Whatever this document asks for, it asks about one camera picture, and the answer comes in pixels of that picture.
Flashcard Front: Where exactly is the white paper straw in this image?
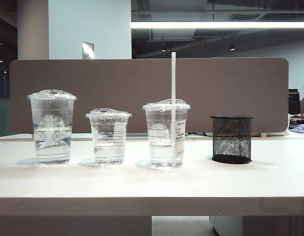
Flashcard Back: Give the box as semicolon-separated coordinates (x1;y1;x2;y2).
171;52;178;170

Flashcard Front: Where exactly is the black mesh pen holder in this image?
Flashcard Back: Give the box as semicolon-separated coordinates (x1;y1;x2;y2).
210;115;255;165

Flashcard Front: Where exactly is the medium clear cup with label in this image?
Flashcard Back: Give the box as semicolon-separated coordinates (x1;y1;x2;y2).
142;99;191;169

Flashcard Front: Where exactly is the small clear lidded plastic cup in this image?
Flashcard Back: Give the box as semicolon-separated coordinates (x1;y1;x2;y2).
85;108;132;167

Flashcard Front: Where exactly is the large clear lidded plastic cup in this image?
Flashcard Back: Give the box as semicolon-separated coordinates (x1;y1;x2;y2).
26;89;78;166

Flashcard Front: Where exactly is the brown fabric desk divider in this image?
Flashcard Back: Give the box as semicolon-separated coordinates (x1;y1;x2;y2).
8;57;290;135

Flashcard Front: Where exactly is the black computer monitor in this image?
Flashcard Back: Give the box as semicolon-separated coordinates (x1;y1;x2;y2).
288;88;302;115

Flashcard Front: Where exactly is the silver wall plate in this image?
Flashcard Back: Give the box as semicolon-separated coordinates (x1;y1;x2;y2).
82;41;95;60

